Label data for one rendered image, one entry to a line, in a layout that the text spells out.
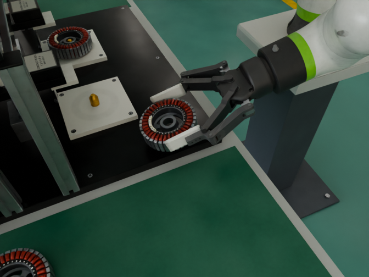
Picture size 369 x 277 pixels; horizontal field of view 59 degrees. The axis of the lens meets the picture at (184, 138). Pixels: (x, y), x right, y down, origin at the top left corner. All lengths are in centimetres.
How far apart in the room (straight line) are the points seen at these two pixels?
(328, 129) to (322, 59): 131
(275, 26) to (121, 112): 57
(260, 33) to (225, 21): 164
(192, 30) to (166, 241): 209
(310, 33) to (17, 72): 47
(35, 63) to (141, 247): 39
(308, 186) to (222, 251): 108
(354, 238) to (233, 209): 101
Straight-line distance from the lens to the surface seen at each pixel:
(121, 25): 106
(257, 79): 60
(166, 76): 83
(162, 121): 64
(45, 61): 68
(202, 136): 58
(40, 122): 50
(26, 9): 87
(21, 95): 48
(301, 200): 156
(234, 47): 237
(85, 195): 65
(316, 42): 62
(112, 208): 62
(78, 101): 78
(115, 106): 75
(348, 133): 193
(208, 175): 65
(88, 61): 90
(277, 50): 61
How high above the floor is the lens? 128
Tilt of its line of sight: 49 degrees down
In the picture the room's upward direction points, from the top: straight up
